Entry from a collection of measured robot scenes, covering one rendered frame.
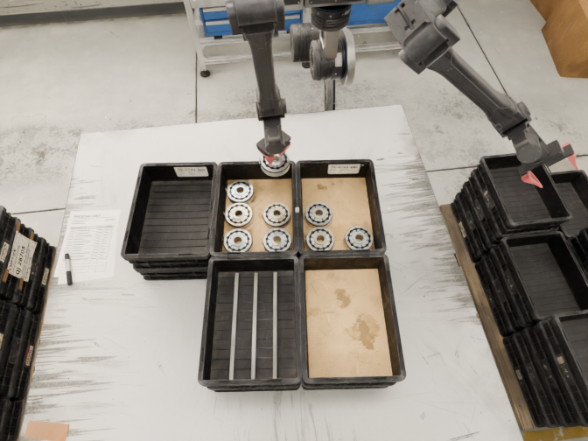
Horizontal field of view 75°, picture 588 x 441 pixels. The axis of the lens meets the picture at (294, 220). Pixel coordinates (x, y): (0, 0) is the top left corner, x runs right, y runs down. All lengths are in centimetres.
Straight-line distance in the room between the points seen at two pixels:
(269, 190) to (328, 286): 46
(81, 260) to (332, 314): 101
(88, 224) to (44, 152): 149
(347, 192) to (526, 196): 103
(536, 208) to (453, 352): 98
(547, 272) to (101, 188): 211
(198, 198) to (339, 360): 80
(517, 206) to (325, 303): 121
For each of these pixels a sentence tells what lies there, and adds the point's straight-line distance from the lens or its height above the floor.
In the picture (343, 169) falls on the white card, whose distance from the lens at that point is 153.
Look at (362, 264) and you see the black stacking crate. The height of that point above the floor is 87.
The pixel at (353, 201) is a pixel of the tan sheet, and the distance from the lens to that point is 152.
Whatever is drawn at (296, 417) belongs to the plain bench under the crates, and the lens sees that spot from 140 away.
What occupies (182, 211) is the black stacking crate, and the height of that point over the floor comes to 83.
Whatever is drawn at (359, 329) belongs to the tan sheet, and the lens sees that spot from 132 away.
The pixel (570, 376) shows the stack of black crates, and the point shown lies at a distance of 191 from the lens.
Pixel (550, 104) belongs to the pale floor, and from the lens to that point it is 361.
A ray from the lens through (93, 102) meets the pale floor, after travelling 342.
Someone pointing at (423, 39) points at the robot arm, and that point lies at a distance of 93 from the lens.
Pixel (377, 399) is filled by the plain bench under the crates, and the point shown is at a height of 70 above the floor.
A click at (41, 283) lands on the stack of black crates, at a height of 20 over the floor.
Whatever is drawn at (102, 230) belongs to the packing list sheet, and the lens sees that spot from 177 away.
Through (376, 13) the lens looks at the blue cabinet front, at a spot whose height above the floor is 40.
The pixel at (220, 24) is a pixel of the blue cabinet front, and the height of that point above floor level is 42.
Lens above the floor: 210
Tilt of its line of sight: 61 degrees down
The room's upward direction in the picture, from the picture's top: straight up
